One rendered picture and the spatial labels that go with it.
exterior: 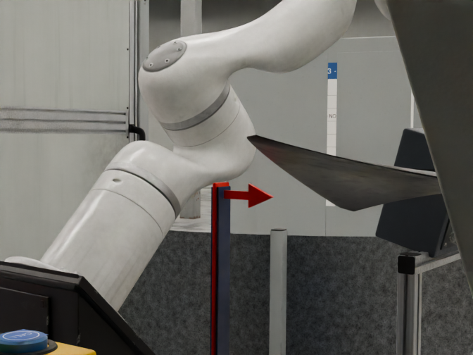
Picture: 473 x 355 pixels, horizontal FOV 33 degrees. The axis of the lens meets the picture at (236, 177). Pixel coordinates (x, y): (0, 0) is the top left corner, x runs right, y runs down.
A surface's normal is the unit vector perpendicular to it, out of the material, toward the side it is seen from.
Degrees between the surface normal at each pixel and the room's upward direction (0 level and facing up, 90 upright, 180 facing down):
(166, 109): 134
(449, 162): 130
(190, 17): 90
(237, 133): 95
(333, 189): 159
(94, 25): 90
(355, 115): 90
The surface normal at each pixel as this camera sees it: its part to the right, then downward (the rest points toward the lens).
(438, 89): -0.44, 0.67
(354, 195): -0.13, 0.94
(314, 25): 0.29, 0.14
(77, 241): -0.14, -0.62
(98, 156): 0.82, 0.04
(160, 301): -0.41, 0.04
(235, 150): 0.58, 0.00
